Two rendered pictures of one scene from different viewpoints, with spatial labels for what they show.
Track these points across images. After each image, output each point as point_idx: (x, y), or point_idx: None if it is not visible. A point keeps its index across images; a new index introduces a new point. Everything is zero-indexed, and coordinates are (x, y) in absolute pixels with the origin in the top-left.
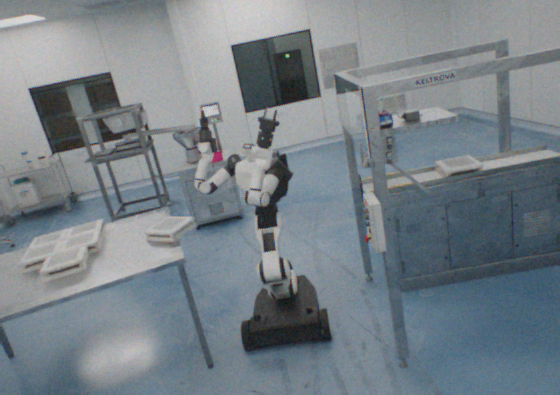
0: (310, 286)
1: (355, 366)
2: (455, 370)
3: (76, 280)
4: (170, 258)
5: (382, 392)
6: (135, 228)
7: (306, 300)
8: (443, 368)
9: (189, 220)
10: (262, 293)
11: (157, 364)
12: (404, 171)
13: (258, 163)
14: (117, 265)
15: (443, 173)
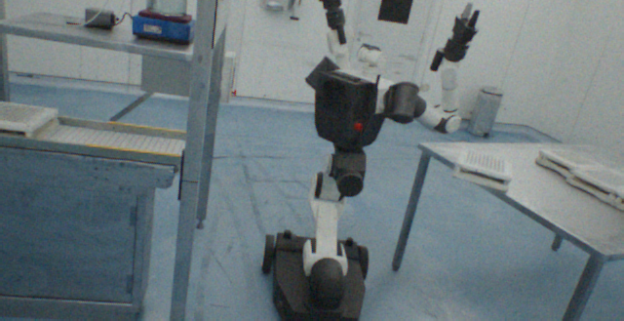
0: (284, 284)
1: (244, 235)
2: (160, 215)
3: (524, 153)
4: (436, 145)
5: (228, 216)
6: (577, 208)
7: (290, 264)
8: (169, 218)
9: (457, 159)
10: (358, 294)
11: (462, 287)
12: (136, 100)
13: (354, 70)
14: (497, 155)
15: (48, 126)
